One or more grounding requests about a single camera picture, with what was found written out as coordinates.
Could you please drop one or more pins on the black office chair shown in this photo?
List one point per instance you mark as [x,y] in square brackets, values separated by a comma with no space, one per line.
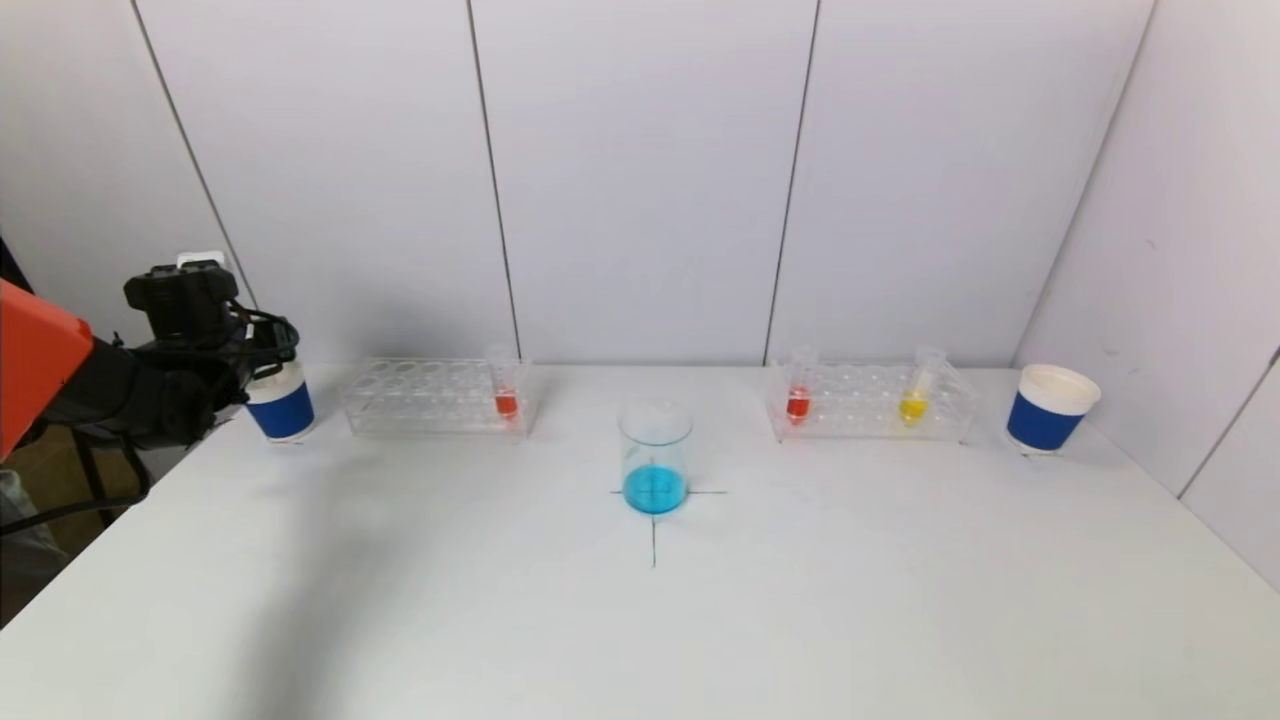
[95,480]

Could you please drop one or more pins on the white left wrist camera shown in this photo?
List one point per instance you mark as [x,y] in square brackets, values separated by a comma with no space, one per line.
[200,260]

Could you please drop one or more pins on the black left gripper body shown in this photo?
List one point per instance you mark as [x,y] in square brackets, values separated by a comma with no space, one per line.
[190,310]

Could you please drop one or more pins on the blue white paper cup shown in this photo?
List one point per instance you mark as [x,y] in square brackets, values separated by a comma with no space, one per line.
[1042,422]
[282,412]

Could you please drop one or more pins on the test tube with red pigment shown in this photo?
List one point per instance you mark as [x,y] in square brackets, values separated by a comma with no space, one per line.
[797,405]
[507,404]

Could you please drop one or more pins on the clear acrylic test tube rack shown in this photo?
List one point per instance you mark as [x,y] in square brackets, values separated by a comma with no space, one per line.
[440,405]
[860,405]

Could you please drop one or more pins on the test tube with yellow pigment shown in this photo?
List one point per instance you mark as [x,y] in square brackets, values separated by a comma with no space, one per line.
[912,407]

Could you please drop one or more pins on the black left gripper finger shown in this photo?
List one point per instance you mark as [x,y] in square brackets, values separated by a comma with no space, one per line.
[272,358]

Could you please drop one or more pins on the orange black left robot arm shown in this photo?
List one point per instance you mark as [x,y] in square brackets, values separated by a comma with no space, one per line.
[100,395]

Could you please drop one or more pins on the clear glass beaker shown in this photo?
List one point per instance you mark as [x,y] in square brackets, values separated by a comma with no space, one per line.
[655,470]

